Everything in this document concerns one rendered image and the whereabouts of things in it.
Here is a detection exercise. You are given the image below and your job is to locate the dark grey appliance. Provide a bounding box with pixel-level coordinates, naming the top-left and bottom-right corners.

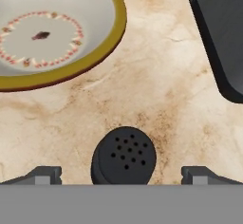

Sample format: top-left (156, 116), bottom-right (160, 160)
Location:
top-left (186, 0), bottom-right (243, 104)

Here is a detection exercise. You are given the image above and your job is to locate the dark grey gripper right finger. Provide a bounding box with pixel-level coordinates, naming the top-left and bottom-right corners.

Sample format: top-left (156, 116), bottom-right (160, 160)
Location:
top-left (180, 165), bottom-right (243, 186)

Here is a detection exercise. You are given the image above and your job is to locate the white bowl with yellow rim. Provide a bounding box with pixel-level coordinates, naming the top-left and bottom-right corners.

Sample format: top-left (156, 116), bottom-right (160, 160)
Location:
top-left (0, 0), bottom-right (128, 93)

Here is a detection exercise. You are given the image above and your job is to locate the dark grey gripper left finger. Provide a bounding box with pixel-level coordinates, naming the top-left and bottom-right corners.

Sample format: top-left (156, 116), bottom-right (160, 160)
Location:
top-left (0, 166), bottom-right (63, 186)

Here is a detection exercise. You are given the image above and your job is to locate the black shaker with holed lid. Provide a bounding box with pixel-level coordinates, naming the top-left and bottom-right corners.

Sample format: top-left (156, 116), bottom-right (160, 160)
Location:
top-left (90, 125), bottom-right (158, 186)

